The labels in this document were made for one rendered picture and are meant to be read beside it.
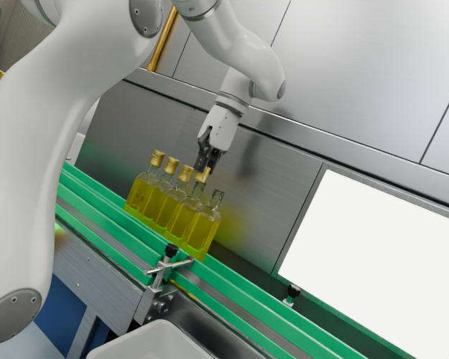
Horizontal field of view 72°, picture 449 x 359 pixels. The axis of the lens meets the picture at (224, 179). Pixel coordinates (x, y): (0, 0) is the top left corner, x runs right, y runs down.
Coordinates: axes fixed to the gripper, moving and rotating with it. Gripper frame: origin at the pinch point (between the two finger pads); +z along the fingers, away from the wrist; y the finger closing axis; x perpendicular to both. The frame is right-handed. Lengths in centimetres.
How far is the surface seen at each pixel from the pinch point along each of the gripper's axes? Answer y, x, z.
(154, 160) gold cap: -0.3, -16.5, 5.5
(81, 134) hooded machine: -106, -190, 34
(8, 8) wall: -412, -1104, -119
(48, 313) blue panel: 12, -20, 55
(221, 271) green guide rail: -5.0, 14.5, 23.8
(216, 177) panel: -13.8, -3.0, 3.2
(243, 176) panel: -13.8, 5.2, -0.6
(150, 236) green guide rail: 4.6, -4.1, 23.1
